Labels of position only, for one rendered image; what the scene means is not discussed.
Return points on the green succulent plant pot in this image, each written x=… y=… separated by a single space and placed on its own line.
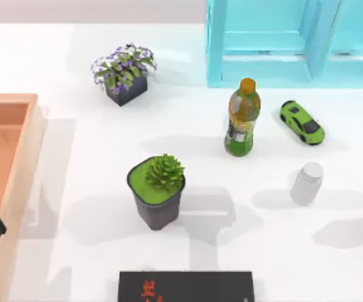
x=156 y=195

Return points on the green bottle with orange cap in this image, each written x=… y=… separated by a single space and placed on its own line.
x=241 y=126

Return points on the purple flower plant pot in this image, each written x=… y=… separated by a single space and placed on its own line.
x=125 y=78

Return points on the green toy car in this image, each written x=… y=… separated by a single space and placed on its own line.
x=301 y=122

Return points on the white bottle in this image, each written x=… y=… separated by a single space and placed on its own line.
x=307 y=184

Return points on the light blue rack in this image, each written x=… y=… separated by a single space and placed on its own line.
x=263 y=47

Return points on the black book with red print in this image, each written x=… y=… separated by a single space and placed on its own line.
x=186 y=286

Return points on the salmon-coloured shallow box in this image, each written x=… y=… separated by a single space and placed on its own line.
x=14 y=151

